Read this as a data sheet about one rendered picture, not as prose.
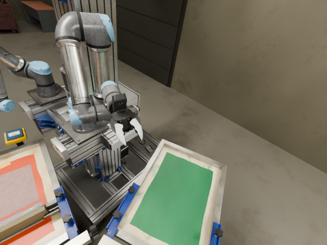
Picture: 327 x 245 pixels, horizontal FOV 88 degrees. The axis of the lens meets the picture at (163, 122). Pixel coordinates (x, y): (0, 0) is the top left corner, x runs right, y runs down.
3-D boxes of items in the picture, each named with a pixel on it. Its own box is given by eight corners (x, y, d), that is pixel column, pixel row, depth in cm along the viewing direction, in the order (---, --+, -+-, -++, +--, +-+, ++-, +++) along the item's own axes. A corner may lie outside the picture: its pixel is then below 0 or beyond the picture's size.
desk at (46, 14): (46, 22, 656) (40, 1, 612) (62, 31, 605) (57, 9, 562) (27, 23, 615) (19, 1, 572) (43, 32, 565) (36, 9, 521)
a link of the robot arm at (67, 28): (43, 2, 65) (70, 126, 68) (75, 5, 70) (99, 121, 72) (49, 19, 75) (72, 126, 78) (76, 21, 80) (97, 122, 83)
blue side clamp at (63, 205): (55, 194, 107) (52, 189, 102) (64, 190, 109) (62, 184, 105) (70, 240, 91) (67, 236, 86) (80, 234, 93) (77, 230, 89)
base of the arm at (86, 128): (88, 115, 119) (86, 103, 112) (101, 126, 113) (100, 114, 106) (67, 124, 109) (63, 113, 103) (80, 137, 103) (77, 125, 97)
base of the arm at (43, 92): (54, 85, 139) (50, 74, 133) (63, 93, 133) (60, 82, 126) (33, 91, 130) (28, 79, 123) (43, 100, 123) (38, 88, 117)
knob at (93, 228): (84, 233, 91) (82, 228, 86) (95, 226, 94) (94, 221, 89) (90, 246, 87) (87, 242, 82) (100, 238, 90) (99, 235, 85)
